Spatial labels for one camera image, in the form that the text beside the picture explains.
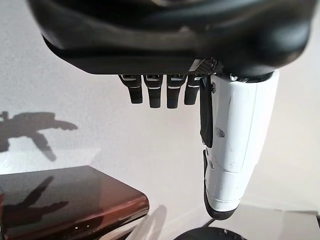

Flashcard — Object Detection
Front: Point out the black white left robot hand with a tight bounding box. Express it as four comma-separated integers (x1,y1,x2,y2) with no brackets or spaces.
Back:
26,0,313,221

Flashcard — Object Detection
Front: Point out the silver left robot leg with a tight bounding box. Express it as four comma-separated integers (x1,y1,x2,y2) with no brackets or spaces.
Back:
172,226,242,240

